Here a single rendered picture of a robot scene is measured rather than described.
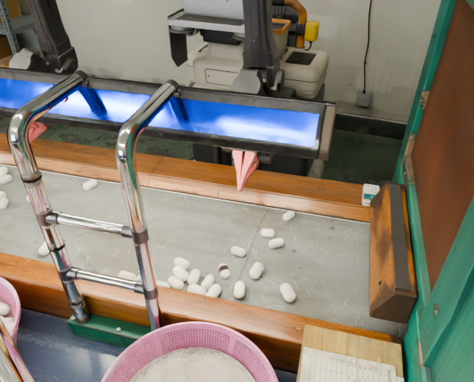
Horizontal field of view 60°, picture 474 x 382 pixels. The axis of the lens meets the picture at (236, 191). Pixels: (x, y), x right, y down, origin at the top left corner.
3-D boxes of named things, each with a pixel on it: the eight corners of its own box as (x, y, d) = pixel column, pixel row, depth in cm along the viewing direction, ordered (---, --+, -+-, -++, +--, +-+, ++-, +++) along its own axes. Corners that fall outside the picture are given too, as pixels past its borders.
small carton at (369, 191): (362, 189, 98) (364, 183, 97) (378, 192, 98) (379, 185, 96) (362, 205, 94) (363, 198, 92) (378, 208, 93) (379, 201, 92)
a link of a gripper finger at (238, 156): (261, 190, 79) (269, 144, 81) (224, 185, 80) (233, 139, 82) (264, 198, 85) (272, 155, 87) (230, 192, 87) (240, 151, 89)
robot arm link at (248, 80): (285, 74, 89) (247, 73, 91) (277, 43, 78) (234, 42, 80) (276, 126, 86) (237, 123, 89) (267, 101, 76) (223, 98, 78)
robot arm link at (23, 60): (80, 64, 109) (56, 52, 111) (55, 38, 98) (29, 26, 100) (55, 101, 107) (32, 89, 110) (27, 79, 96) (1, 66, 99)
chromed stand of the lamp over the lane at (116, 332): (119, 262, 92) (70, 65, 65) (205, 280, 88) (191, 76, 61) (71, 335, 77) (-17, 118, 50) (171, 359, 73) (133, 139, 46)
